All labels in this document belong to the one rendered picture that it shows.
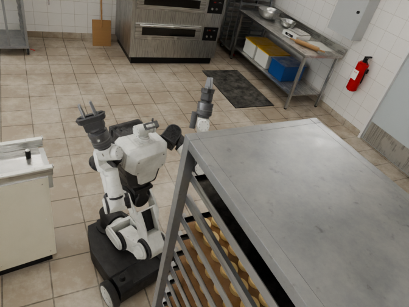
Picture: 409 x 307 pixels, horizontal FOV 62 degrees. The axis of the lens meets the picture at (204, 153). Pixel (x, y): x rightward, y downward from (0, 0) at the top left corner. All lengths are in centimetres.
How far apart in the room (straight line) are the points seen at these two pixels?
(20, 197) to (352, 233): 189
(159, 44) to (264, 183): 496
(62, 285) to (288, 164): 212
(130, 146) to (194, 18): 408
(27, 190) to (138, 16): 368
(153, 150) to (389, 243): 133
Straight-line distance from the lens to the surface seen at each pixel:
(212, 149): 87
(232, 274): 89
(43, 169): 218
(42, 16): 628
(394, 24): 514
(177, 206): 105
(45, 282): 276
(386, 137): 518
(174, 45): 575
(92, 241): 271
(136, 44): 554
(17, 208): 234
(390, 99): 512
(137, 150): 183
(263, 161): 88
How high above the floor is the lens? 232
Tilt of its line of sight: 37 degrees down
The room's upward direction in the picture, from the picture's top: 14 degrees clockwise
